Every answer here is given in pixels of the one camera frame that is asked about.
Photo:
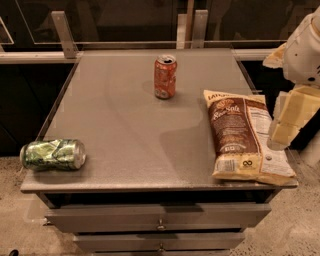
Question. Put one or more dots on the padded gripper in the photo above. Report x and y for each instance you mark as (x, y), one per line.
(302, 56)

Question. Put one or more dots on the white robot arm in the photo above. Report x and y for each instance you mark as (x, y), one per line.
(299, 58)

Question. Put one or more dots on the grey drawer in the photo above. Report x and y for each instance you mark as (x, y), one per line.
(150, 242)
(144, 217)

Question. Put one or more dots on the grey drawer cabinet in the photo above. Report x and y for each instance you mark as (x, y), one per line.
(140, 149)

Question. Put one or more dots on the metal top drawer knob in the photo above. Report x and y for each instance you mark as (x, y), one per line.
(161, 226)

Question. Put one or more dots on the metal drawer knob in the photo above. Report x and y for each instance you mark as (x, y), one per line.
(161, 226)
(161, 248)

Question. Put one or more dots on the grey top drawer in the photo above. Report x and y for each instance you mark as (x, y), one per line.
(144, 217)

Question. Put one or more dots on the brown chip bag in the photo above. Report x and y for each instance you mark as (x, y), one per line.
(239, 125)

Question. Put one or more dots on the orange soda can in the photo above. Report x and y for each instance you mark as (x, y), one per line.
(165, 67)

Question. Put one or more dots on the crushed green soda can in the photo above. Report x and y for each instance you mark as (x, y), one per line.
(58, 154)

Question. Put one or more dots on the right metal bracket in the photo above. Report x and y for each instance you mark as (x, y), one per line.
(198, 31)

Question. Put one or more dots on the metal bracket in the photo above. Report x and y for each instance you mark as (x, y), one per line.
(60, 21)
(198, 31)

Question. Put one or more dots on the left metal bracket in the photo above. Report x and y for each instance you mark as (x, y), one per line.
(60, 21)

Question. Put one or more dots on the metal rail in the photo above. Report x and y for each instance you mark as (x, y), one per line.
(58, 57)

